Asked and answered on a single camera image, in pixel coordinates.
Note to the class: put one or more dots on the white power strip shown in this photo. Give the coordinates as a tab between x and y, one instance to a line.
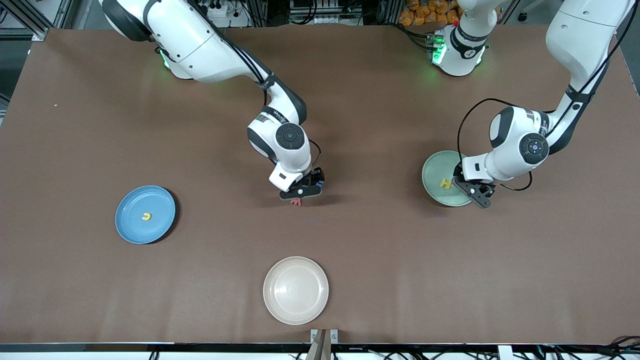
327	20
225	9

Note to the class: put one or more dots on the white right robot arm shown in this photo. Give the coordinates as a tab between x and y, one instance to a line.
200	45

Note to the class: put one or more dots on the blue plate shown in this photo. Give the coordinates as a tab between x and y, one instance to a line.
145	235

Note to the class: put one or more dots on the green plate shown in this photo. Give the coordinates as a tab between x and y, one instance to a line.
435	170

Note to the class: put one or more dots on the yellow capital letter H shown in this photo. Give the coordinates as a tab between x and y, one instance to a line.
445	184

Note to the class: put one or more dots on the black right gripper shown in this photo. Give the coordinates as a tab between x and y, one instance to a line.
317	177

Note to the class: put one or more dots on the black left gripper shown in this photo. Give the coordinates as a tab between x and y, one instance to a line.
458	174

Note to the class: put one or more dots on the orange packets pile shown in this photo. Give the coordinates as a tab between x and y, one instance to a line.
425	11

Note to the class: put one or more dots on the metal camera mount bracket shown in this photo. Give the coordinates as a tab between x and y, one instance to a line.
333	335

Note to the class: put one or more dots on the beige plate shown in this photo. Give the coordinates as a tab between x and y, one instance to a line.
296	290

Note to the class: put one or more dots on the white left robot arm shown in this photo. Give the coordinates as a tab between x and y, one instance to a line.
580	30

